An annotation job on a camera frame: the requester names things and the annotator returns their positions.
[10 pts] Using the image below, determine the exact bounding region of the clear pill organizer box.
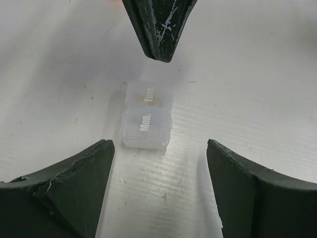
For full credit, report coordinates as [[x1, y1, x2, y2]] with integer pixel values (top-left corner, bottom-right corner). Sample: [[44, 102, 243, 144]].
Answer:
[[121, 66, 173, 150]]

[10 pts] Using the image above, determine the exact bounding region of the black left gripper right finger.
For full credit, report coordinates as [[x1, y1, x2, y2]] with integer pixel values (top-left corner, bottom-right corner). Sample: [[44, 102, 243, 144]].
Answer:
[[207, 139, 317, 238]]

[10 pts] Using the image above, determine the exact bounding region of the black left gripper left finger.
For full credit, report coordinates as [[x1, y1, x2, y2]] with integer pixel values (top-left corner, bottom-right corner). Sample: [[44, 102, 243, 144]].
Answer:
[[0, 139, 115, 238]]

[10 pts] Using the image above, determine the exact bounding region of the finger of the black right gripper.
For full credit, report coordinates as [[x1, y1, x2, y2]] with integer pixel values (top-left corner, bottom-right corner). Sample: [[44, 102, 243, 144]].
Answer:
[[122, 0, 155, 60], [135, 0, 196, 63]]

